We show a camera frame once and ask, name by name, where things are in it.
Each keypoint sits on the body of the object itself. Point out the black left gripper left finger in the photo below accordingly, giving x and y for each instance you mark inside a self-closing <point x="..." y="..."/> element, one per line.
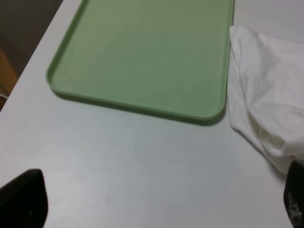
<point x="24" y="201"/>

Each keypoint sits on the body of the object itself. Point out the white short sleeve shirt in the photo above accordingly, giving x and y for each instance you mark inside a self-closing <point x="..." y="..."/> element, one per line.
<point x="266" y="94"/>

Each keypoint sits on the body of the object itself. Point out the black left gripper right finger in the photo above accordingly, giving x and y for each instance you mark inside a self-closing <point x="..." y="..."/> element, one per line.
<point x="294" y="194"/>

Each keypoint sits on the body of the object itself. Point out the green plastic tray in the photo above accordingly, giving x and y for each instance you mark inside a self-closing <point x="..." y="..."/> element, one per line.
<point x="165" y="58"/>

